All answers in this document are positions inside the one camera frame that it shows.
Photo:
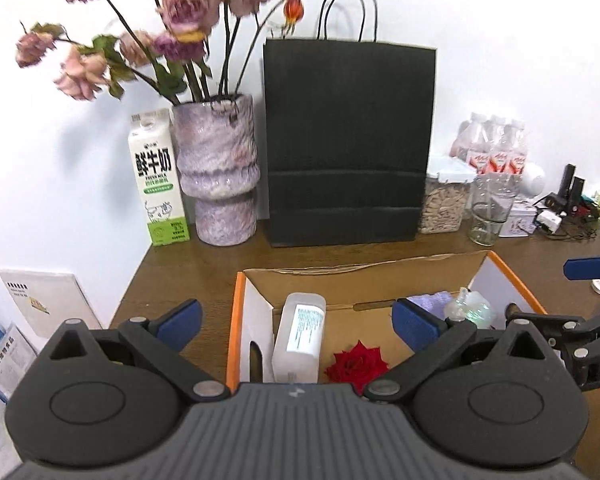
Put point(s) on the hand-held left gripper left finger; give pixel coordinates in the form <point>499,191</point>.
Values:
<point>180,327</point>

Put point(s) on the clear glass cup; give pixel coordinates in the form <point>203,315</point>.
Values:
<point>485,230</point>

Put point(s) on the black upright device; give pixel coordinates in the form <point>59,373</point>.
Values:
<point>570,185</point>

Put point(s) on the dried rose bouquet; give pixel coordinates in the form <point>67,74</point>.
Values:
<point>185,7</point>

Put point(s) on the iridescent plastic bag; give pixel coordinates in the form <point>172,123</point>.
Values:
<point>472,310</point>

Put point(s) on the white round speaker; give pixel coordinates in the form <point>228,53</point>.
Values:
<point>534,180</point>

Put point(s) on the orange cardboard box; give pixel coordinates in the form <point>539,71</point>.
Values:
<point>355,280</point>

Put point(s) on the white floral tin box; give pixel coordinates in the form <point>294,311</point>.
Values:
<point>520,220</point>

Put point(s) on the white charger plug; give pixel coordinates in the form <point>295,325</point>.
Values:
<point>549,220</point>

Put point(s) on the purple ceramic vase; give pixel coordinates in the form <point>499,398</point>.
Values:
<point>215,160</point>

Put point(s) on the black paper bag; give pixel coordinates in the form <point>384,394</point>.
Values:
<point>350,135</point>

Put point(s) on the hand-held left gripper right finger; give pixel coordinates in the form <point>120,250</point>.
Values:
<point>415,327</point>

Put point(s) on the clear water bottle red label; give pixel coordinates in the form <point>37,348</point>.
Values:
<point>492,152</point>
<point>467,142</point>
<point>516,157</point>

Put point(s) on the clear seed storage container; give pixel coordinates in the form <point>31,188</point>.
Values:
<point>442,205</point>

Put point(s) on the white plastic bottle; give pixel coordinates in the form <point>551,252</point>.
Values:
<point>300,340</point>

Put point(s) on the white green milk carton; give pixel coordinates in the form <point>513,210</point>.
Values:
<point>155,170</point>

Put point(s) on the red rose head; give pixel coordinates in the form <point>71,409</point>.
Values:
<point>355,365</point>

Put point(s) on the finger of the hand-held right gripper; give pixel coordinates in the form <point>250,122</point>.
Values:
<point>590,267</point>
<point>545,325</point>

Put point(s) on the blue white boxes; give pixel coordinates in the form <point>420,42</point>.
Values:
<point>5,355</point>

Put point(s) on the purple knitted cloth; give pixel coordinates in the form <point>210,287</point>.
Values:
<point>430,302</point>

